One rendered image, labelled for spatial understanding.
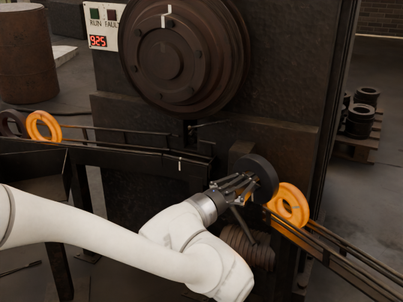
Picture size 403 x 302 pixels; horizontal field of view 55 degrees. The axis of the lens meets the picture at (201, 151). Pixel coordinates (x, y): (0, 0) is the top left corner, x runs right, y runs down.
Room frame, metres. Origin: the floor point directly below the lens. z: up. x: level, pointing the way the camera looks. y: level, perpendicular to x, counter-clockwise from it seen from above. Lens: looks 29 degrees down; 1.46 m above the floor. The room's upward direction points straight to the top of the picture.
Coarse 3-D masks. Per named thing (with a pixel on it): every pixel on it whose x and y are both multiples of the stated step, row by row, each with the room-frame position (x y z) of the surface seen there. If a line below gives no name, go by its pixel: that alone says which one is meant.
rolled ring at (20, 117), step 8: (8, 112) 1.66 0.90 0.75; (16, 112) 1.67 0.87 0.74; (0, 120) 1.69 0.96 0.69; (16, 120) 1.65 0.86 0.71; (24, 120) 1.65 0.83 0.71; (0, 128) 1.70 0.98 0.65; (8, 128) 1.71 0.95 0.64; (24, 128) 1.63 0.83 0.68; (8, 136) 1.68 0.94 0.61; (16, 136) 1.70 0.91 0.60; (24, 136) 1.64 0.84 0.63
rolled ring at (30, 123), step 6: (30, 114) 1.62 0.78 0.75; (36, 114) 1.60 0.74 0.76; (42, 114) 1.59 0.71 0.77; (48, 114) 1.60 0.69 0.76; (30, 120) 1.62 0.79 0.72; (36, 120) 1.64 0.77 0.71; (48, 120) 1.58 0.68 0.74; (54, 120) 1.59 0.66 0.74; (30, 126) 1.62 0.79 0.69; (36, 126) 1.65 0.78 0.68; (54, 126) 1.57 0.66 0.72; (30, 132) 1.63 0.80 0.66; (36, 132) 1.64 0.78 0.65; (54, 132) 1.57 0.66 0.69; (60, 132) 1.58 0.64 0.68; (36, 138) 1.62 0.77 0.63; (42, 138) 1.63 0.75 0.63; (54, 138) 1.57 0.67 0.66; (60, 138) 1.58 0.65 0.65
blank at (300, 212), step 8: (280, 184) 1.02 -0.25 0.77; (288, 184) 1.01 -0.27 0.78; (280, 192) 1.01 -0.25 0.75; (288, 192) 0.98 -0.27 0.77; (296, 192) 0.97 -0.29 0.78; (272, 200) 1.03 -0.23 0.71; (280, 200) 1.03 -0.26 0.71; (288, 200) 0.98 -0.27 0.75; (296, 200) 0.95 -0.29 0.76; (304, 200) 0.96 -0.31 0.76; (272, 208) 1.02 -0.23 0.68; (280, 208) 1.02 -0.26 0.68; (296, 208) 0.95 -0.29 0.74; (304, 208) 0.94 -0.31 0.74; (288, 216) 0.98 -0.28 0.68; (296, 216) 0.95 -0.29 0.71; (304, 216) 0.93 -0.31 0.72; (296, 224) 0.94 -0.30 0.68; (304, 224) 0.94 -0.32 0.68
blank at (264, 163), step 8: (240, 160) 0.99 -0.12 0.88; (248, 160) 0.97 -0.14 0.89; (256, 160) 0.95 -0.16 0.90; (264, 160) 0.96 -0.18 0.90; (240, 168) 0.99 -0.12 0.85; (248, 168) 0.97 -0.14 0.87; (256, 168) 0.95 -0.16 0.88; (264, 168) 0.93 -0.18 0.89; (272, 168) 0.94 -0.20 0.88; (264, 176) 0.93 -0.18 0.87; (272, 176) 0.92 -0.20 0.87; (264, 184) 0.93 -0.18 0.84; (272, 184) 0.91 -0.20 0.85; (256, 192) 0.95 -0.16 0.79; (264, 192) 0.93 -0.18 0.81; (272, 192) 0.91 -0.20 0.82; (256, 200) 0.95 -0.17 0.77; (264, 200) 0.93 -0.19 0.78
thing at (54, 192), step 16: (0, 160) 1.31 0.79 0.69; (16, 160) 1.32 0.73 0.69; (32, 160) 1.33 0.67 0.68; (48, 160) 1.35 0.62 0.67; (64, 160) 1.36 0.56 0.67; (0, 176) 1.27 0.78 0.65; (16, 176) 1.32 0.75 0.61; (32, 176) 1.33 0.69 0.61; (48, 176) 1.34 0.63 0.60; (64, 176) 1.19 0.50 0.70; (32, 192) 1.23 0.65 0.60; (48, 192) 1.22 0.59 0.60; (64, 192) 1.21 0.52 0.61; (48, 256) 1.21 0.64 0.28; (64, 256) 1.24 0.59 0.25; (64, 272) 1.22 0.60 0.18; (48, 288) 1.28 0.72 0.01; (64, 288) 1.21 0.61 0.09; (80, 288) 1.28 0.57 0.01
